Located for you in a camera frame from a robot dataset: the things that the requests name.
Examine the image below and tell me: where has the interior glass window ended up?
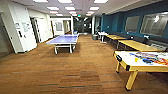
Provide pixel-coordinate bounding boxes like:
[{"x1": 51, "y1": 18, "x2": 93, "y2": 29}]
[
  {"x1": 124, "y1": 15, "x2": 141, "y2": 34},
  {"x1": 139, "y1": 12, "x2": 168, "y2": 37}
]

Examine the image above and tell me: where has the long wooden table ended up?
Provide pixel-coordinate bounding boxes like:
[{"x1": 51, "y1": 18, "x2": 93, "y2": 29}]
[
  {"x1": 105, "y1": 34, "x2": 128, "y2": 43},
  {"x1": 117, "y1": 39, "x2": 165, "y2": 53}
]

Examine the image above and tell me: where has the yellow air hockey table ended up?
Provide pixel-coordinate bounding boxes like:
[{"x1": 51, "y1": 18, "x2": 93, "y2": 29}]
[{"x1": 112, "y1": 49, "x2": 168, "y2": 92}]

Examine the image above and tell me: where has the white round table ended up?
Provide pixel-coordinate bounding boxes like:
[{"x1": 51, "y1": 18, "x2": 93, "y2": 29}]
[{"x1": 97, "y1": 31, "x2": 110, "y2": 44}]

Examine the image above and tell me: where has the grey trash bin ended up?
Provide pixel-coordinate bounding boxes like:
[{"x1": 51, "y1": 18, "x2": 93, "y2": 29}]
[{"x1": 91, "y1": 33, "x2": 99, "y2": 41}]

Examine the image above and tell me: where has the dark grey sofa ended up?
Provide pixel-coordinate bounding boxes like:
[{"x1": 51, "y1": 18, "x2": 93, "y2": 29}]
[{"x1": 145, "y1": 37, "x2": 168, "y2": 52}]

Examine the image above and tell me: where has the blue ping pong table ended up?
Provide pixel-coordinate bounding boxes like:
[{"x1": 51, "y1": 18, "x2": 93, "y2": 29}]
[{"x1": 45, "y1": 33, "x2": 80, "y2": 55}]

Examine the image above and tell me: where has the ceiling light panel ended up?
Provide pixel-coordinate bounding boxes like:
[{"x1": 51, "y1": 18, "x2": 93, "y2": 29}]
[
  {"x1": 32, "y1": 0, "x2": 50, "y2": 4},
  {"x1": 93, "y1": 0, "x2": 110, "y2": 5},
  {"x1": 57, "y1": 0, "x2": 73, "y2": 4}
]

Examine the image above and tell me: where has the green exit sign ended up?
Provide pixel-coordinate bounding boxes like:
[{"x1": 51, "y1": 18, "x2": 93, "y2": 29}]
[{"x1": 76, "y1": 13, "x2": 83, "y2": 18}]

